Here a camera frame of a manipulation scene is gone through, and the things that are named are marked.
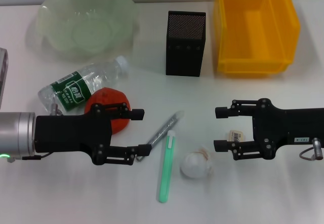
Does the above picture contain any mint green pen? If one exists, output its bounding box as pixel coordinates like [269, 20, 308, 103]
[158, 130, 176, 204]

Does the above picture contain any pale green glass fruit plate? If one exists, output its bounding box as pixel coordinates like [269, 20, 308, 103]
[35, 0, 140, 63]

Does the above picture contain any black mesh pen holder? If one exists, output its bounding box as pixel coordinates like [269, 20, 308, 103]
[166, 10, 207, 78]

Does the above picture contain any grey marker pen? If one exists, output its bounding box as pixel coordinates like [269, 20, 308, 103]
[136, 110, 185, 163]

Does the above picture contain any white paper ball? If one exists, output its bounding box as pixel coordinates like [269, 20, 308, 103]
[179, 146, 215, 179]

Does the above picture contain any left arm black plug cable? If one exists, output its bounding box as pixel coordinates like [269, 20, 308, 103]
[6, 152, 52, 163]

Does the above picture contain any yellow plastic bin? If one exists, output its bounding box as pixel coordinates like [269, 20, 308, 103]
[214, 0, 301, 79]

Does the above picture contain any clear green-label water bottle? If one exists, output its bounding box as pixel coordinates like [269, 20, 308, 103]
[37, 56, 130, 114]

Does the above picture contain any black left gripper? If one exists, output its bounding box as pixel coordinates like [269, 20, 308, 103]
[34, 102, 152, 166]

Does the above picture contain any red-orange fruit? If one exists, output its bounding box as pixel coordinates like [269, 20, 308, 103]
[84, 87, 131, 135]

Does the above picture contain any right arm silver connector cable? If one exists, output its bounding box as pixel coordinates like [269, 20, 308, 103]
[299, 137, 324, 162]

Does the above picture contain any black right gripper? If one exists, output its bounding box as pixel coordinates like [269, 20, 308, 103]
[213, 98, 324, 161]

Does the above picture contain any beige eraser with barcode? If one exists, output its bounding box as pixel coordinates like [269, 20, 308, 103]
[229, 130, 248, 142]

